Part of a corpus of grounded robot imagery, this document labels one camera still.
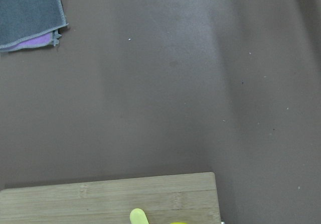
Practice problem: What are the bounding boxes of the bamboo cutting board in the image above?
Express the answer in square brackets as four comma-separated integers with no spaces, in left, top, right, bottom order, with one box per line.
[1,172,221,223]

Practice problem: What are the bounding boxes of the yellow plastic knife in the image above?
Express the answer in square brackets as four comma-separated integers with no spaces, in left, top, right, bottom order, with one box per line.
[129,208,149,224]

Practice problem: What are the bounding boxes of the purple cloth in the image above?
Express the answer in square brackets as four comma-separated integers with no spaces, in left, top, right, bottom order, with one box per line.
[1,31,61,52]

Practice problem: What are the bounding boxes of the grey folded cloth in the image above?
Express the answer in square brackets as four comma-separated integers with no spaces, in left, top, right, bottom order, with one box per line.
[1,0,68,48]

